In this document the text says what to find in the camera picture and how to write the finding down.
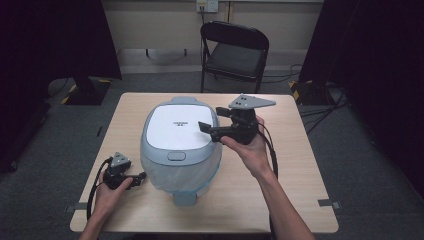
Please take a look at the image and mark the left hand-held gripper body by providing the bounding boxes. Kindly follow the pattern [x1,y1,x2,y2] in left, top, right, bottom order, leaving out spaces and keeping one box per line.
[101,151,133,191]

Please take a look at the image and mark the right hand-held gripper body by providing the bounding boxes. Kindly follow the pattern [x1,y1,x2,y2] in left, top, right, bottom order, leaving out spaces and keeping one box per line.
[210,93,277,146]

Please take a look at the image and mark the grey white lidded trash can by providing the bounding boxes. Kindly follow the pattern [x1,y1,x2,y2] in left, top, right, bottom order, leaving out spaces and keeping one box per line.
[139,96,224,206]

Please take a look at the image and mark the person's right hand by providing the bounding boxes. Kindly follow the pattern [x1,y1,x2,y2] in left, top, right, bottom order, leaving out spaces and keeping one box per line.
[219,114,274,180]

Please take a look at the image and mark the person's left hand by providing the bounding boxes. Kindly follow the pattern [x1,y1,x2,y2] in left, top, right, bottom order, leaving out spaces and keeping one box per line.
[90,176,134,223]

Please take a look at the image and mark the grey tape strip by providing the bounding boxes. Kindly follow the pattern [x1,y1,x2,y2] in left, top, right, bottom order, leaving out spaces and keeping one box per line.
[65,201,85,213]
[317,198,342,210]

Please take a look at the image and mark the black folding chair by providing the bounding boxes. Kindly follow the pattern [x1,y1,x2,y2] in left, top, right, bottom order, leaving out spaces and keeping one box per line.
[199,20,270,94]

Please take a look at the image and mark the black stand base yellow stripes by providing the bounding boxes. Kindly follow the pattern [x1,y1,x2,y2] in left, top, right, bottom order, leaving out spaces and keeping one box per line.
[60,75,113,107]
[288,79,336,107]

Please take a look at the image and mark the dark curtain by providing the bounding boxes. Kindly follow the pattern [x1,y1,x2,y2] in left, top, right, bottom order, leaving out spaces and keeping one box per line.
[0,0,123,175]
[299,0,424,198]

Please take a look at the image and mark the left hand-held gripper black cable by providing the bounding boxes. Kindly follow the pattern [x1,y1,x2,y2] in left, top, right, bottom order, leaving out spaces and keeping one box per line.
[86,156,114,221]

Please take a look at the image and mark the black floor cables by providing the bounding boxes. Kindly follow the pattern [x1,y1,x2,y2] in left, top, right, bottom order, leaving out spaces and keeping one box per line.
[299,83,351,135]

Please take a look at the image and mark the white wall socket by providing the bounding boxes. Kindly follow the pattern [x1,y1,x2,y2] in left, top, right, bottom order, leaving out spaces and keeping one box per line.
[195,0,220,14]

